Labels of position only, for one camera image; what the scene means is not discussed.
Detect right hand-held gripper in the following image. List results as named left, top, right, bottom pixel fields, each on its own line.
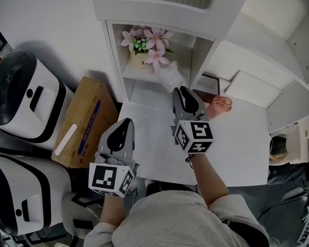
left=171, top=85, right=214, bottom=154

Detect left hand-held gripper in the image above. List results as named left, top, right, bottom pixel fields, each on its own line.
left=88, top=117, right=140, bottom=198

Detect white cleaning cloth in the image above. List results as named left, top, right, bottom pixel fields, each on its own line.
left=154, top=60, right=186, bottom=91

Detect person's right forearm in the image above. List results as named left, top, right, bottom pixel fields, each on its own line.
left=192, top=153, right=230, bottom=211

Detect person's left forearm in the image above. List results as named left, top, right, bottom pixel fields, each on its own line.
left=100, top=193, right=127, bottom=227

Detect white desk with shelves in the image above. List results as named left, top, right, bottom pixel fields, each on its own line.
left=89, top=0, right=309, bottom=188

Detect dark brown box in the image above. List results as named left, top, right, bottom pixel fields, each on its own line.
left=193, top=72, right=221, bottom=104

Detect pink cup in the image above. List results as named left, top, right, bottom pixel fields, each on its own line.
left=204, top=95, right=233, bottom=121

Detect brown cardboard box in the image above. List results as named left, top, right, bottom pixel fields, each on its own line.
left=51, top=76, right=120, bottom=169

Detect white flat strip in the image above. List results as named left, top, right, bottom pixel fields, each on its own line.
left=54, top=123, right=78, bottom=156

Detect potted pink flowers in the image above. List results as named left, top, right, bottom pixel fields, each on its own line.
left=121, top=27, right=175, bottom=74

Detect grey chair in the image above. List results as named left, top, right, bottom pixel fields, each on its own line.
left=62, top=191, right=104, bottom=239

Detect person's grey shirt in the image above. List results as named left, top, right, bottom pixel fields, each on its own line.
left=83, top=190, right=270, bottom=247

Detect white and black appliance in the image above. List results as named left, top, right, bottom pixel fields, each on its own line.
left=0, top=50, right=76, bottom=152
left=0, top=152, right=73, bottom=238

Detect wooden chair patterned cushion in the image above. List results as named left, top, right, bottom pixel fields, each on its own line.
left=269, top=135, right=290, bottom=165

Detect white louvered cabinet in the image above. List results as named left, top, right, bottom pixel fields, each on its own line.
left=89, top=0, right=254, bottom=42

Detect black wrist strap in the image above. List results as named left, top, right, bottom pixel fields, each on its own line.
left=184, top=154, right=197, bottom=170

